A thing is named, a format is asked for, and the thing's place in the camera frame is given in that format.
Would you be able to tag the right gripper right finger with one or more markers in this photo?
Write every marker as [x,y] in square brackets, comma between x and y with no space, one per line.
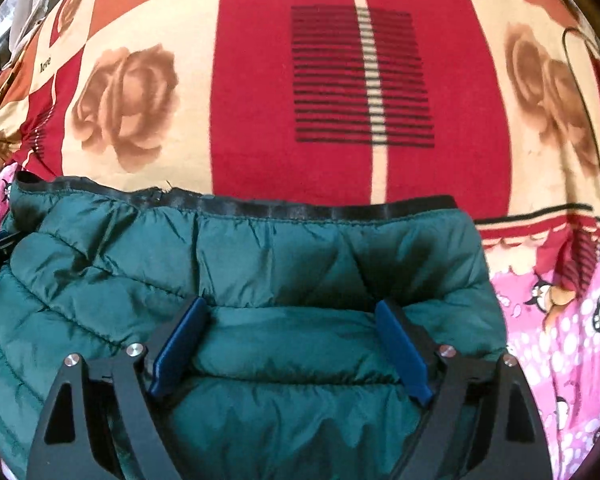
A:
[480,419]

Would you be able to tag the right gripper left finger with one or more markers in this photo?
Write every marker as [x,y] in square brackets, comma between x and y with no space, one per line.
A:
[73,439]

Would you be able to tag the dark green puffer jacket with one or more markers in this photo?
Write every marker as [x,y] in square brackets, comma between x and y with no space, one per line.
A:
[290,381]

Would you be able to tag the pink penguin quilt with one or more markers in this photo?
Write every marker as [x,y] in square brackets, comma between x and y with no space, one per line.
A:
[554,333]

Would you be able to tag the red cream rose blanket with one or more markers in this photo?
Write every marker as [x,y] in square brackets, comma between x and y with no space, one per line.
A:
[328,102]

